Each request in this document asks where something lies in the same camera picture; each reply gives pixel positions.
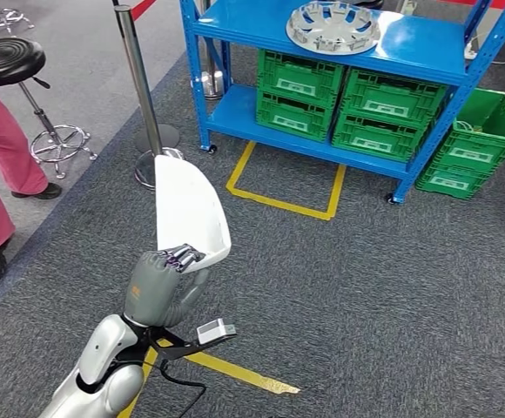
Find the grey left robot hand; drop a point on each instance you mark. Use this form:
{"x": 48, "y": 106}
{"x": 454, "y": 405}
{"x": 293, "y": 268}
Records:
{"x": 152, "y": 288}

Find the white plastic shell part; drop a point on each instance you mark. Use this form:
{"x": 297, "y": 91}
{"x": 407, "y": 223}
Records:
{"x": 187, "y": 213}

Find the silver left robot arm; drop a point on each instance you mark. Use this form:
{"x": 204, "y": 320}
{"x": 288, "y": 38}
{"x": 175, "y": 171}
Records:
{"x": 100, "y": 352}

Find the blue metal shelf rack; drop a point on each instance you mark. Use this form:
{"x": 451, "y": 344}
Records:
{"x": 409, "y": 52}

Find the yellow tape square outline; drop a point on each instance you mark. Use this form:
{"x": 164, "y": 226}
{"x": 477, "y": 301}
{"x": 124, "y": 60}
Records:
{"x": 244, "y": 373}

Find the green plastic crate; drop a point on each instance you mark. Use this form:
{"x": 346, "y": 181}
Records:
{"x": 450, "y": 183}
{"x": 470, "y": 154}
{"x": 293, "y": 122}
{"x": 387, "y": 107}
{"x": 298, "y": 86}
{"x": 374, "y": 143}

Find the black stool chrome base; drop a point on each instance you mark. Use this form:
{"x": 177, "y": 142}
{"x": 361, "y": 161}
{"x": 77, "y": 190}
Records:
{"x": 4, "y": 17}
{"x": 8, "y": 60}

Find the grey plastic hubcap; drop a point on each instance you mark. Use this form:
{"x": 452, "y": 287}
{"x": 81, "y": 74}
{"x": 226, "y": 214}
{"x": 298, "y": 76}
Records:
{"x": 335, "y": 26}

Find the black camera bracket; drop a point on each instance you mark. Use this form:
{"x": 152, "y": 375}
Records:
{"x": 178, "y": 349}

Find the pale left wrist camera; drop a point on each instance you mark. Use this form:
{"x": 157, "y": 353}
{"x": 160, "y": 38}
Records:
{"x": 215, "y": 332}

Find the chrome stanchion post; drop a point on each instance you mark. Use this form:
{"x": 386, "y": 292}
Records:
{"x": 141, "y": 86}
{"x": 211, "y": 83}

